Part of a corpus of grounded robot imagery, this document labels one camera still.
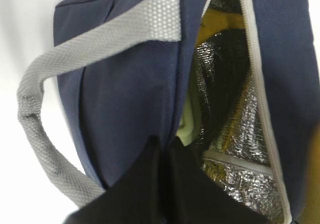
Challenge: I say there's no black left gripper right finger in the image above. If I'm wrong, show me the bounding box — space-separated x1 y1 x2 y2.
167 137 269 224

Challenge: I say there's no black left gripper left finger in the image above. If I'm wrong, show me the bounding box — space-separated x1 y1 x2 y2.
65 136 163 224

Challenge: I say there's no yellow banana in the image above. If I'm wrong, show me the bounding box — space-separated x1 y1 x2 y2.
195 8 245 48

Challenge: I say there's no green lidded glass container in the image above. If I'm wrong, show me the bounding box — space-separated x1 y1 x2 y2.
176 84 201 146

